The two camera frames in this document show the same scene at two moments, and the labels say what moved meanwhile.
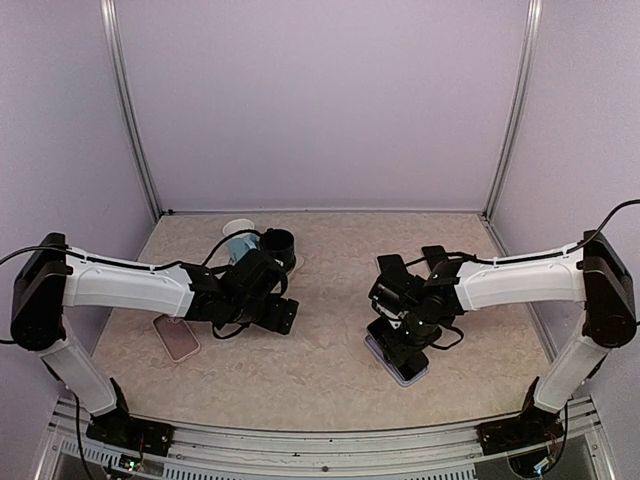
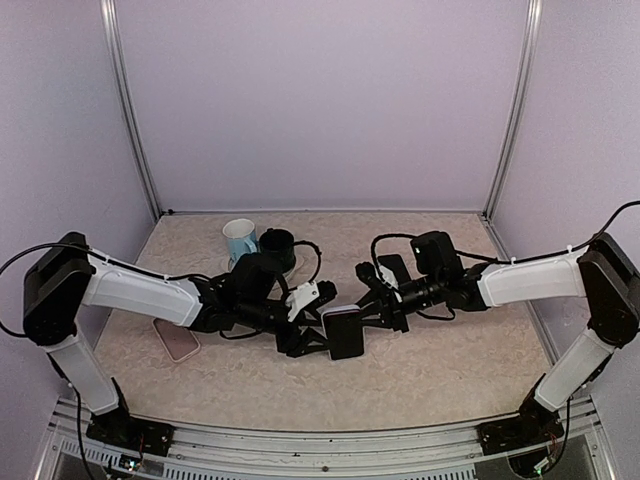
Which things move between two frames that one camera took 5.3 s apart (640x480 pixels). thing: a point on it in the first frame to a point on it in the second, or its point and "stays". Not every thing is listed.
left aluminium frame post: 114,40 stays
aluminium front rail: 459,452 stays
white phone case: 392,264 stays
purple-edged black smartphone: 406,356 to 345,334
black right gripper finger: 405,354 to 397,322
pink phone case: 176,336 stays
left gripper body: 279,320 stays
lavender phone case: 419,378 to 338,306
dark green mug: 280,244 stays
